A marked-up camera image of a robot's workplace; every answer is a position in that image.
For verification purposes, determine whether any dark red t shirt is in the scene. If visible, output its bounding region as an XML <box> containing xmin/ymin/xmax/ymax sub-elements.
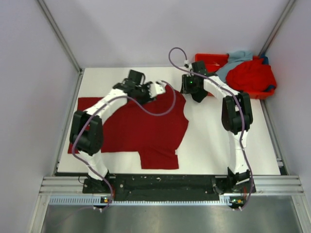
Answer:
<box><xmin>78</xmin><ymin>87</ymin><xmax>188</xmax><ymax>169</ymax></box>

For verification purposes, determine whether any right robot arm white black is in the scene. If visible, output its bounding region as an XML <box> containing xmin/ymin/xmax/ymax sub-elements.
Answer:
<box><xmin>181</xmin><ymin>60</ymin><xmax>253</xmax><ymax>194</ymax></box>

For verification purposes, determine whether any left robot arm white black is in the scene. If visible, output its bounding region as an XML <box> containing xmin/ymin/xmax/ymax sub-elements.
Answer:
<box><xmin>69</xmin><ymin>70</ymin><xmax>165</xmax><ymax>194</ymax></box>

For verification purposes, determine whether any black t shirt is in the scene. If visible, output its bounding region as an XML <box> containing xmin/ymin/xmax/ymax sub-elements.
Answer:
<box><xmin>190</xmin><ymin>72</ymin><xmax>244</xmax><ymax>103</ymax></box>

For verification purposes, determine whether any red plastic bin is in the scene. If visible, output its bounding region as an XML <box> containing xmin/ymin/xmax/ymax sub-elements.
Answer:
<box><xmin>195</xmin><ymin>53</ymin><xmax>276</xmax><ymax>100</ymax></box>

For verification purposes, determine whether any light blue t shirt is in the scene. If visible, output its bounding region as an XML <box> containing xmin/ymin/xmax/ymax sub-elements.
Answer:
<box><xmin>216</xmin><ymin>50</ymin><xmax>253</xmax><ymax>83</ymax></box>

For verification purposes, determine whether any bright red t shirt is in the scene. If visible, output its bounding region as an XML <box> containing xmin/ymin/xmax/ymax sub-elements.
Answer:
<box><xmin>225</xmin><ymin>58</ymin><xmax>277</xmax><ymax>93</ymax></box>

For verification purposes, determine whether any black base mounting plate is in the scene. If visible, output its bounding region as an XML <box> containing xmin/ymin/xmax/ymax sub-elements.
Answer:
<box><xmin>82</xmin><ymin>174</ymin><xmax>256</xmax><ymax>202</ymax></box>

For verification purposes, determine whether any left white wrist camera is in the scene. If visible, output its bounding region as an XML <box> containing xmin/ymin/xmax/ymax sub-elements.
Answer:
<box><xmin>149</xmin><ymin>81</ymin><xmax>166</xmax><ymax>98</ymax></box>

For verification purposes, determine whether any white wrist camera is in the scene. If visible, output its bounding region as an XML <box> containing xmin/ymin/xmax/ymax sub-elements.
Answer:
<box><xmin>184</xmin><ymin>59</ymin><xmax>193</xmax><ymax>71</ymax></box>
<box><xmin>149</xmin><ymin>81</ymin><xmax>166</xmax><ymax>98</ymax></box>

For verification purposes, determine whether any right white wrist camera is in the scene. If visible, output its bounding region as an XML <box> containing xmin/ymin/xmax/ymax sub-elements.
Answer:
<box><xmin>184</xmin><ymin>59</ymin><xmax>193</xmax><ymax>71</ymax></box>

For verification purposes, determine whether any right aluminium corner post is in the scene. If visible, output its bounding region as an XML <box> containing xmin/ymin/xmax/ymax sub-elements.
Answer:
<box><xmin>258</xmin><ymin>0</ymin><xmax>298</xmax><ymax>56</ymax></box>

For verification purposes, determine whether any aluminium corner post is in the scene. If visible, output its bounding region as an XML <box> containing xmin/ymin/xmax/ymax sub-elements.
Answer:
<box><xmin>258</xmin><ymin>0</ymin><xmax>298</xmax><ymax>56</ymax></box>
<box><xmin>36</xmin><ymin>0</ymin><xmax>82</xmax><ymax>73</ymax></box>

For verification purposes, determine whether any right aluminium side rail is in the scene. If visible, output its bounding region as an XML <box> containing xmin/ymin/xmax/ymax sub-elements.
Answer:
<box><xmin>260</xmin><ymin>100</ymin><xmax>289</xmax><ymax>176</ymax></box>

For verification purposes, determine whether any left aluminium corner post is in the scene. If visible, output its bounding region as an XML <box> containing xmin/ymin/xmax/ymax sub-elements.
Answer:
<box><xmin>36</xmin><ymin>0</ymin><xmax>82</xmax><ymax>73</ymax></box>

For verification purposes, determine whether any grey slotted cable duct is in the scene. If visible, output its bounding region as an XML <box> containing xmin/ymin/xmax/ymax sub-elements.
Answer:
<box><xmin>49</xmin><ymin>196</ymin><xmax>244</xmax><ymax>206</ymax></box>

